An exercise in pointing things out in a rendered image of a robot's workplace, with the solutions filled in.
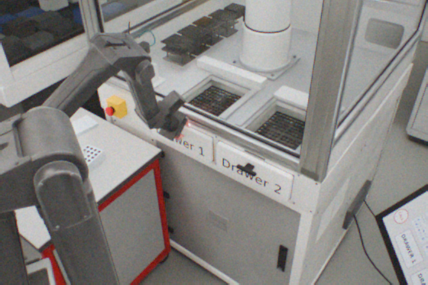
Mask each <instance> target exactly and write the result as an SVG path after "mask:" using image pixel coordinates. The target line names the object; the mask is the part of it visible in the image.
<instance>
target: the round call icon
mask: <svg viewBox="0 0 428 285"><path fill-rule="evenodd" d="M391 215H392V217H393V220H394V223H395V225H396V226H397V227H399V226H401V225H402V224H404V223H405V222H407V221H409V220H410V219H411V217H410V213H409V212H408V211H407V208H406V206H404V207H402V208H401V209H398V210H397V211H396V212H394V213H391Z"/></svg>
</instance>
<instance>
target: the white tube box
mask: <svg viewBox="0 0 428 285"><path fill-rule="evenodd" d="M81 150H82V151H85V152H86V155H85V156H84V157H85V160H86V161H87V166H88V168H89V173H90V172H91V171H92V170H93V169H94V168H95V166H98V165H99V164H100V163H101V162H102V161H103V160H104V159H105V151H104V150H103V149H100V148H98V147H93V146H91V145H89V144H87V145H86V146H85V147H83V148H82V149H81Z"/></svg>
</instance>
